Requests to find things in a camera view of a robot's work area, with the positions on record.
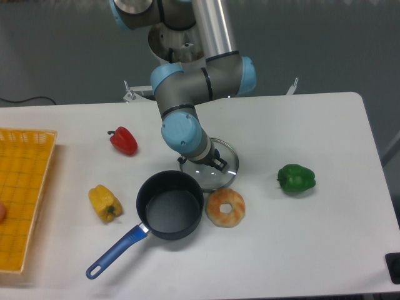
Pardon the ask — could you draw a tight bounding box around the black floor cable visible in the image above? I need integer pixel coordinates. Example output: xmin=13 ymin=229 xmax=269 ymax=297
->
xmin=0 ymin=96 xmax=57 ymax=105

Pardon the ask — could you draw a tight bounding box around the green bell pepper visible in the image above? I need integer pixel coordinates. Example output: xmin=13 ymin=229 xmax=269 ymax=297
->
xmin=277 ymin=164 xmax=316 ymax=193

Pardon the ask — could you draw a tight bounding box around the yellow bell pepper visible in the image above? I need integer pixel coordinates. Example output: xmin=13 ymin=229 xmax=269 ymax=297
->
xmin=88 ymin=185 xmax=123 ymax=223

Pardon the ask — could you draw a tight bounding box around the dark blue saucepan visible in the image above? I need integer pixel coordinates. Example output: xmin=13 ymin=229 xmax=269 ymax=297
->
xmin=86 ymin=170 xmax=204 ymax=280

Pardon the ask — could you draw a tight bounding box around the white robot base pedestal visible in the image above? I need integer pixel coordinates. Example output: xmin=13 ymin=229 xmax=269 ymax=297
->
xmin=122 ymin=24 xmax=232 ymax=103

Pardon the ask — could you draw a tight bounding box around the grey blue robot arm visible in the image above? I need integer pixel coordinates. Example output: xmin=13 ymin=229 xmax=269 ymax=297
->
xmin=109 ymin=1 xmax=256 ymax=173

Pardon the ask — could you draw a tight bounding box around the red bell pepper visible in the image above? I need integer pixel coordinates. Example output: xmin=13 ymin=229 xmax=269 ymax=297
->
xmin=107 ymin=126 xmax=138 ymax=156

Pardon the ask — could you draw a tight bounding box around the yellow woven basket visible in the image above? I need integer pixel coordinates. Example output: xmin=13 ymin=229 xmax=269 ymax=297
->
xmin=1 ymin=128 xmax=58 ymax=274

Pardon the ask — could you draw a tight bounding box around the glass lid blue knob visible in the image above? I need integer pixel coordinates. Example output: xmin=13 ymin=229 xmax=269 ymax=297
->
xmin=179 ymin=137 xmax=239 ymax=193

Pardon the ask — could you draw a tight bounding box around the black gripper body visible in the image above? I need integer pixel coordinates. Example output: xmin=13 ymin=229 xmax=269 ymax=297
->
xmin=188 ymin=146 xmax=220 ymax=168

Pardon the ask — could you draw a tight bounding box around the white frame bracket right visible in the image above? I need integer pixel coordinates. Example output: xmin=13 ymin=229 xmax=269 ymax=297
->
xmin=286 ymin=77 xmax=299 ymax=96

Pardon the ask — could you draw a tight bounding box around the black device at table edge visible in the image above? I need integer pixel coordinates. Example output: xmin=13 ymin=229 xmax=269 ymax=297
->
xmin=385 ymin=252 xmax=400 ymax=284

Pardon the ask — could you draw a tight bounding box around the orange glazed donut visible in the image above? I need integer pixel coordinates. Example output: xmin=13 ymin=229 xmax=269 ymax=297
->
xmin=206 ymin=188 xmax=246 ymax=228

